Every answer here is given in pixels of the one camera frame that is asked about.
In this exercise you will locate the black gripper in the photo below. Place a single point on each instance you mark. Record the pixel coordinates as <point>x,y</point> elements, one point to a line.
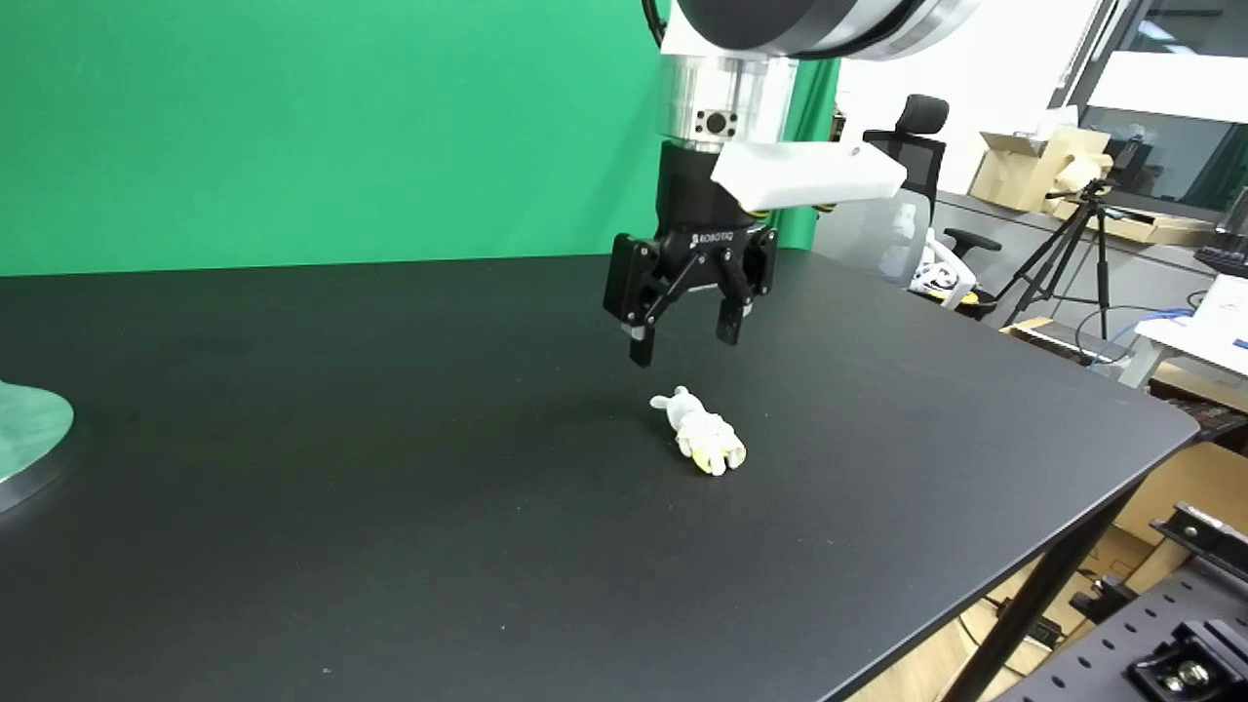
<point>688,240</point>

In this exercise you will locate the green disc at table edge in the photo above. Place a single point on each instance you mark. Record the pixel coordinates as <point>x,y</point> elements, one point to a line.
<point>27,432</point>

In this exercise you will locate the checkerboard calibration board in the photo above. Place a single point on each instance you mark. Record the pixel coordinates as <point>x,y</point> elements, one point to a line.
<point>938,271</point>

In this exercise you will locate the black table leg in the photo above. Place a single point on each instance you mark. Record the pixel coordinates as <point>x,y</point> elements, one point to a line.
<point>1034,600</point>

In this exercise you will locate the black metal bracket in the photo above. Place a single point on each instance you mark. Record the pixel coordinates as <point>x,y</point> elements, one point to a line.
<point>1203,535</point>

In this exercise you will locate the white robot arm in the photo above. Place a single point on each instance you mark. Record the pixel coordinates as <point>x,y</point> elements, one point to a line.
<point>756,42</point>

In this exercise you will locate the green backdrop curtain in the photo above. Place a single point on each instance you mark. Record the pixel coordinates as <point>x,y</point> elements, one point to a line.
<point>327,129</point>

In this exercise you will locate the black perforated breadboard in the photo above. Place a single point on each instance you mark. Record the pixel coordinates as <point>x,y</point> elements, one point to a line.
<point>1134,646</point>

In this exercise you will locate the white plush toy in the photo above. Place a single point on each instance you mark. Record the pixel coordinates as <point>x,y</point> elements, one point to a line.
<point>704,434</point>

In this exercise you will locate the white paper stack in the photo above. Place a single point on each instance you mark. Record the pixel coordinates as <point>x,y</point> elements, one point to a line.
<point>1211,330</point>

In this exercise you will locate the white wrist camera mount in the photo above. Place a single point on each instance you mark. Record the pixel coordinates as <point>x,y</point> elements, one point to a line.
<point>805,179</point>

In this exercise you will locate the black camera tripod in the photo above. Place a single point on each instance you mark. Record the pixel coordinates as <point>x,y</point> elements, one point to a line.
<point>1072,240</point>

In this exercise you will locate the open cardboard box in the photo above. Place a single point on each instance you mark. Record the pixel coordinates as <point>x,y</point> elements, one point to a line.
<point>1026,170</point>

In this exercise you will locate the black office chair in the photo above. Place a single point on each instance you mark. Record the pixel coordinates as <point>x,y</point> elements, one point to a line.
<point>917,152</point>

